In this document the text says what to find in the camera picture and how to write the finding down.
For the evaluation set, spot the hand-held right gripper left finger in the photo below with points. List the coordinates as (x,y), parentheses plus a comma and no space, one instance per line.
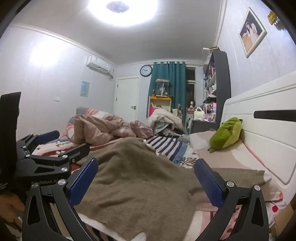
(82,182)

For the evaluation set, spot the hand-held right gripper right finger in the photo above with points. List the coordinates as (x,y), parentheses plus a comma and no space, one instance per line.
(208,183)

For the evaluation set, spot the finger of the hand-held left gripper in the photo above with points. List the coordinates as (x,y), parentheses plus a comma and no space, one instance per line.
(76,150)
(47,137)

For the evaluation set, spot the beige knit sweater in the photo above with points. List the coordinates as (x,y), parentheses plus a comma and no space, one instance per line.
(138,185)

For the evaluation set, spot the pile of clothes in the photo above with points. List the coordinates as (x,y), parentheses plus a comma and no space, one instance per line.
(164,118)

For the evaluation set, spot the person's left hand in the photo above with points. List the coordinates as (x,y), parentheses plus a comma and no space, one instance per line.
(10,206)

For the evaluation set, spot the pink quilt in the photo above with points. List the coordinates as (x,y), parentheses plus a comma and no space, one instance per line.
(97,129)

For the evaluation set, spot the grey pillow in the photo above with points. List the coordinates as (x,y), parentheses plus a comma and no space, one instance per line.
(81,110)

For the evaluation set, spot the green plush toy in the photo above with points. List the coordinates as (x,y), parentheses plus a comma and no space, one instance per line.
(224,136)

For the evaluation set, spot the black striped garment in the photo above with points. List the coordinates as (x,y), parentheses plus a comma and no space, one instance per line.
(166,146)

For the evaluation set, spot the white handbag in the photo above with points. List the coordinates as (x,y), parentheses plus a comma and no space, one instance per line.
(199,114)

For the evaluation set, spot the pink satin cloth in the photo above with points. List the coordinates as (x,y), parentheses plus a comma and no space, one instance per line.
(142,129)

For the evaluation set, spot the pink toy box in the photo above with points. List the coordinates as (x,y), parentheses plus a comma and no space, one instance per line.
(211,112)

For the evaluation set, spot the white door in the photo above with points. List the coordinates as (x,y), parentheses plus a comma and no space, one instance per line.
(127,97)

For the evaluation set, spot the white bed headboard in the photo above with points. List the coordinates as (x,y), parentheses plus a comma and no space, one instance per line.
(266,129)

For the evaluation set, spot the mannequin head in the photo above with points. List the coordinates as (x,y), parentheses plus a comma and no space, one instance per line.
(191,103)

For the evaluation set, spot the cardboard box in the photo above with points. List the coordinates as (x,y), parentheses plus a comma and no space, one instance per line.
(283,217)

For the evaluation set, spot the white air conditioner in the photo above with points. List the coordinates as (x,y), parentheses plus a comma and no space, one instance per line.
(98,66)

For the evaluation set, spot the yellow shelf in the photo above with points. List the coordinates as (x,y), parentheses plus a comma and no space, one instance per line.
(160,98)

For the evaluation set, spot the window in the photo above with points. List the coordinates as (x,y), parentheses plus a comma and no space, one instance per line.
(190,85)

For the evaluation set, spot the teal curtain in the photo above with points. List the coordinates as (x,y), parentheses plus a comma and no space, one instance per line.
(178,85)

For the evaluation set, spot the grey bookshelf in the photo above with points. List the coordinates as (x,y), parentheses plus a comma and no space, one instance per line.
(223,78)

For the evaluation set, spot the glass fish tank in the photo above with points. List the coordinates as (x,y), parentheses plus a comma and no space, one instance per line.
(162,88)

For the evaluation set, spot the round ceiling lamp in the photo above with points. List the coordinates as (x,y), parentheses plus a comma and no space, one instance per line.
(122,10)

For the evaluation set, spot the small blue wall poster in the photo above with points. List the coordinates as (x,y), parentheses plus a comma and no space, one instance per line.
(84,89)

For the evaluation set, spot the round wall clock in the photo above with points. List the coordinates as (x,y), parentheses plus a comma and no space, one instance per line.
(146,70)

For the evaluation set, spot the framed wall photo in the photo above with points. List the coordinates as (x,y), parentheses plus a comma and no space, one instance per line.
(252,32)

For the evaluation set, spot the yellow wall ornament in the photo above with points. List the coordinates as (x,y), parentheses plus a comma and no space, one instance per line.
(272,17)

